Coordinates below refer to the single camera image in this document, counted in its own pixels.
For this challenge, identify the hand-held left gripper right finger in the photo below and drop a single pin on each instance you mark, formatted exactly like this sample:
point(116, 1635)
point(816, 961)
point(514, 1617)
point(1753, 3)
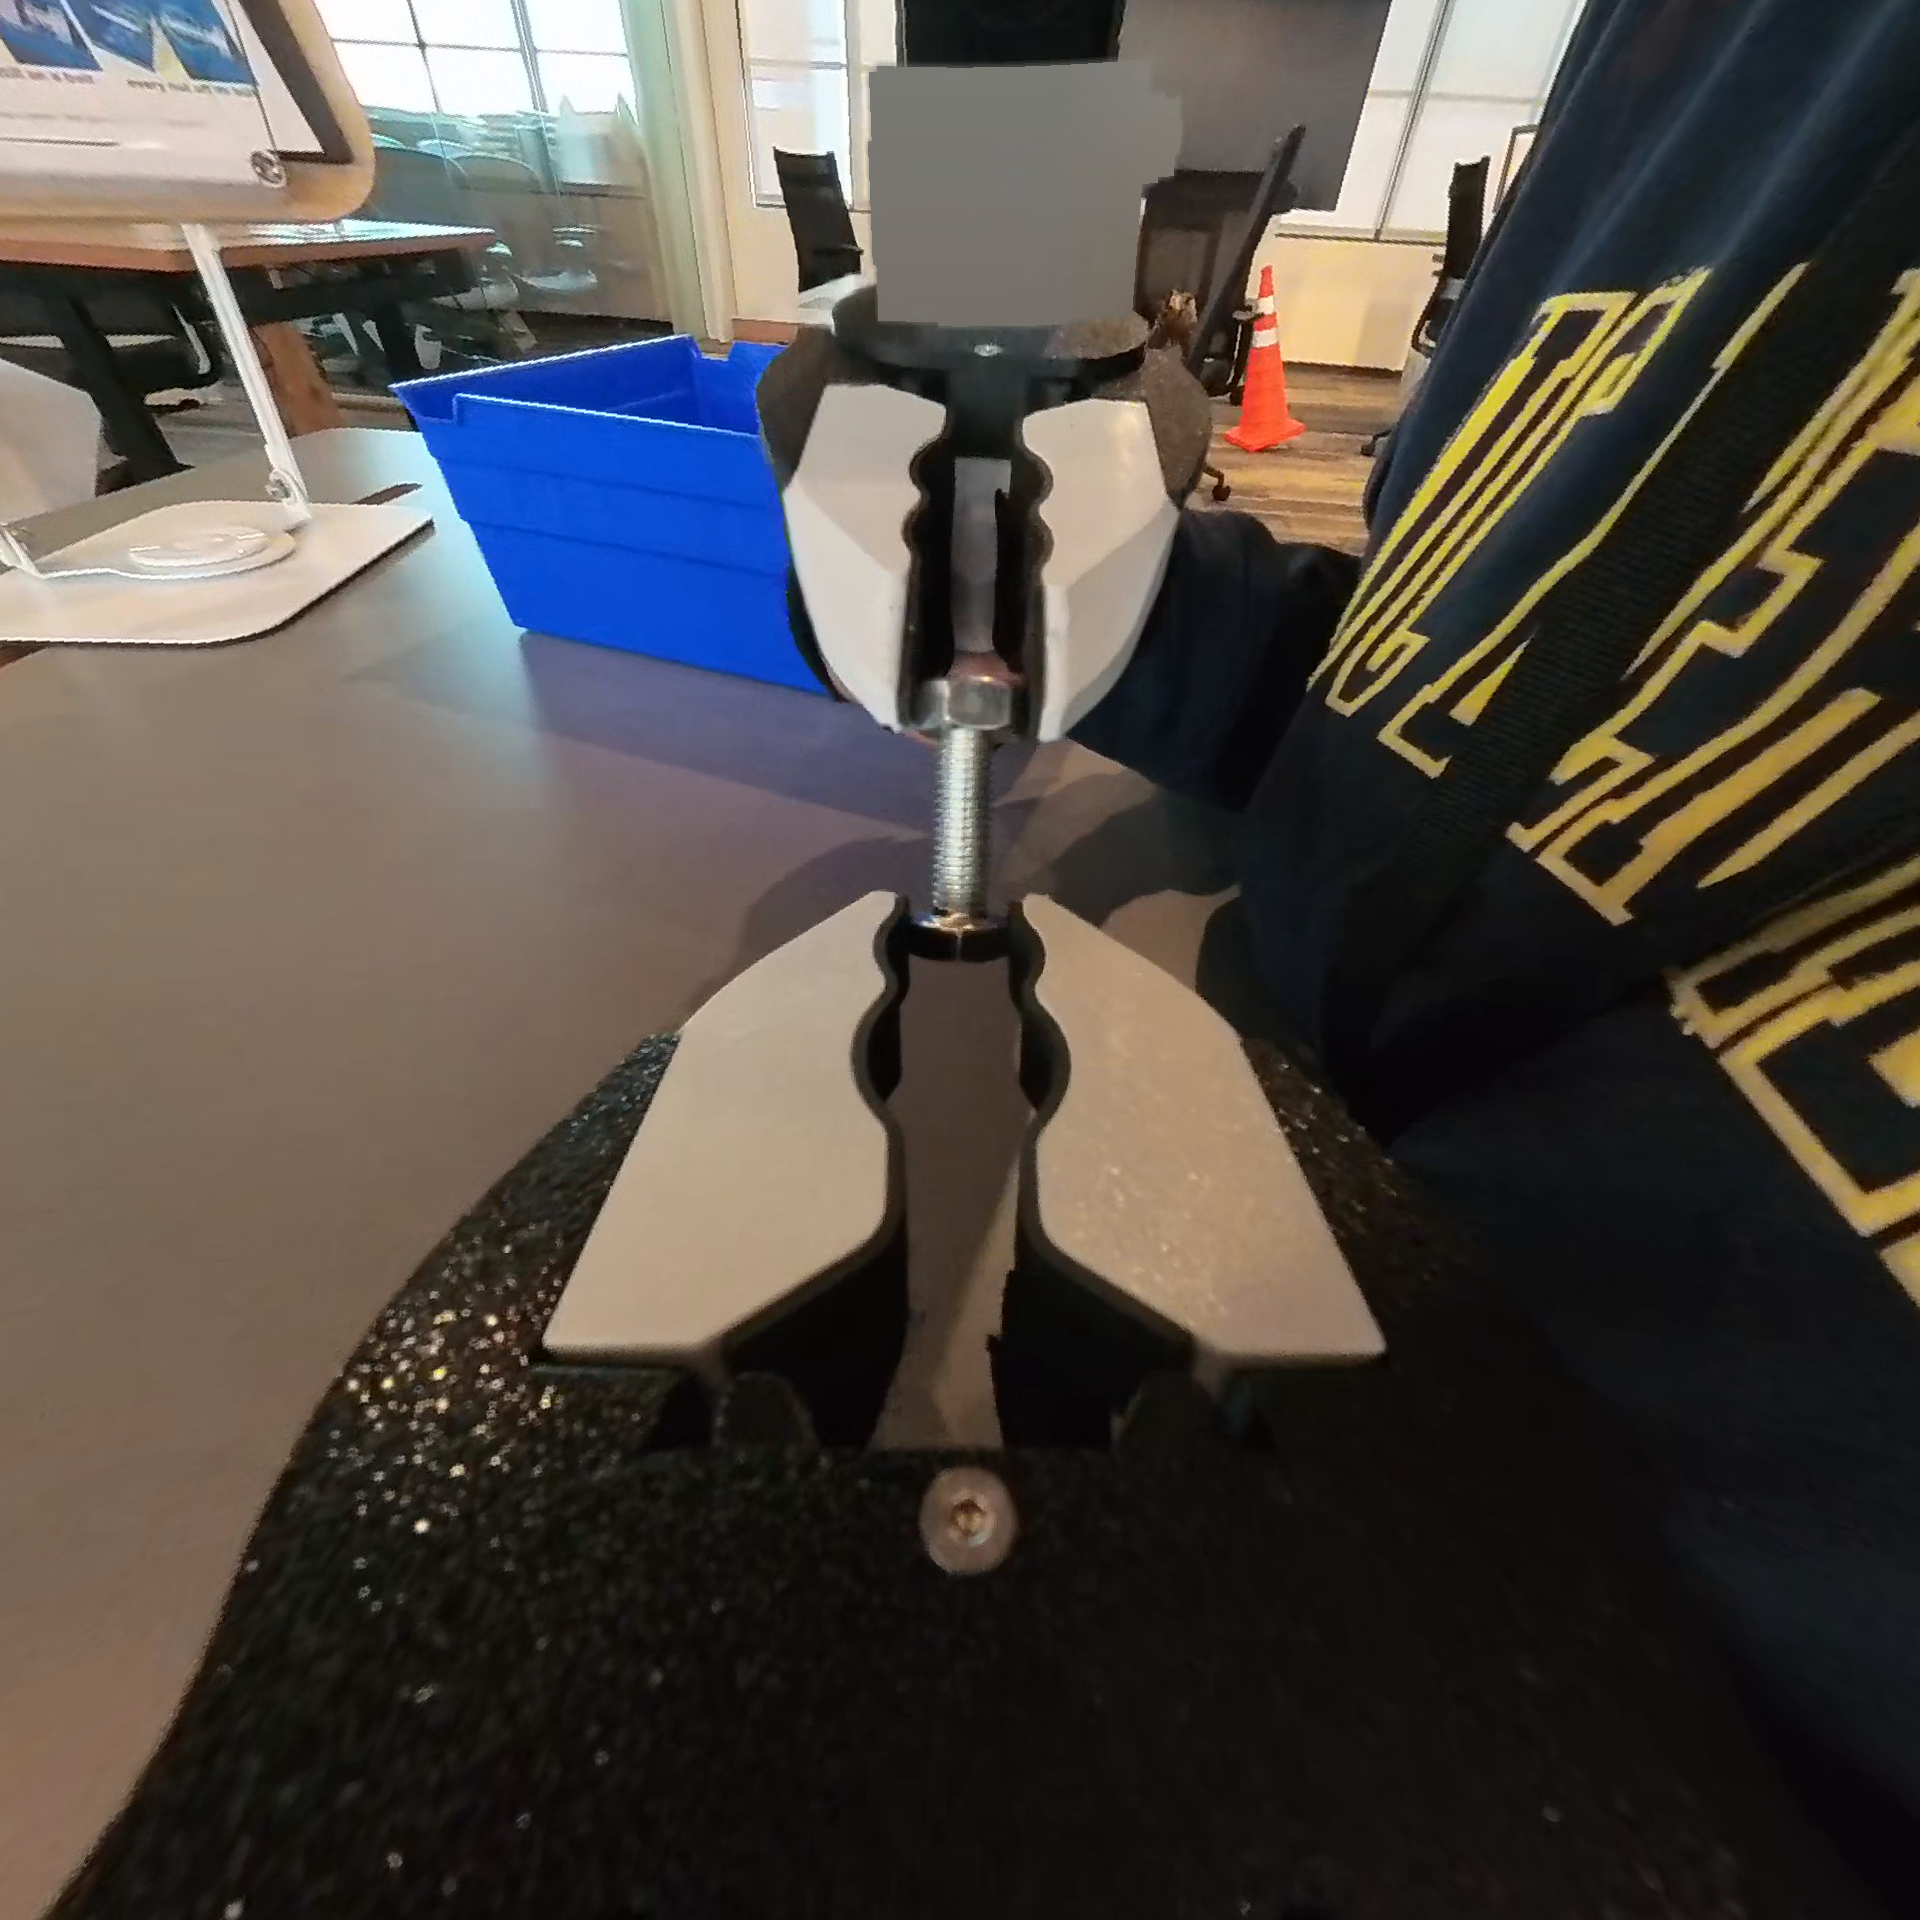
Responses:
point(1184, 1170)

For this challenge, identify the wooden desk black legs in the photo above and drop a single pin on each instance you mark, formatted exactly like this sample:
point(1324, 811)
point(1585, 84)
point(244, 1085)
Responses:
point(225, 246)

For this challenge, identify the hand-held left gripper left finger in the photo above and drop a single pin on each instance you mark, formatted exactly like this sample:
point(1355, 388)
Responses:
point(750, 1170)

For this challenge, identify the blue plastic bin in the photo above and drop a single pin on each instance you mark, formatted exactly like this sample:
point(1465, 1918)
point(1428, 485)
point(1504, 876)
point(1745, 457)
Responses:
point(598, 494)

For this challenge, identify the orange traffic cone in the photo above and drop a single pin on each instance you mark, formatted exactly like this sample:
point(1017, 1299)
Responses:
point(1265, 376)

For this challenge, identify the white paper bag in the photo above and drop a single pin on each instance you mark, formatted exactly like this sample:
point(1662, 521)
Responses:
point(44, 435)

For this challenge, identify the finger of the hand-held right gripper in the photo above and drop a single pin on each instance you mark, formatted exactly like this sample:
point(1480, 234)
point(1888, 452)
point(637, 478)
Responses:
point(838, 510)
point(1108, 524)

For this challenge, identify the dark wall screen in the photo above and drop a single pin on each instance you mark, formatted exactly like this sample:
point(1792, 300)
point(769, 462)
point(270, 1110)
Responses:
point(1260, 90)

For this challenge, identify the silver bolt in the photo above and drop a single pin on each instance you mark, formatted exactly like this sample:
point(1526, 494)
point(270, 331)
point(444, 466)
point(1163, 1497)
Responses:
point(961, 826)

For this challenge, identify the silver hex nut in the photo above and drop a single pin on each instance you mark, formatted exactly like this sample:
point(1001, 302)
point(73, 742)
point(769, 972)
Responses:
point(961, 933)

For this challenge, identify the black office chair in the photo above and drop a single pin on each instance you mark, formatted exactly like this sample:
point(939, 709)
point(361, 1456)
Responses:
point(1214, 253)
point(1464, 241)
point(819, 218)

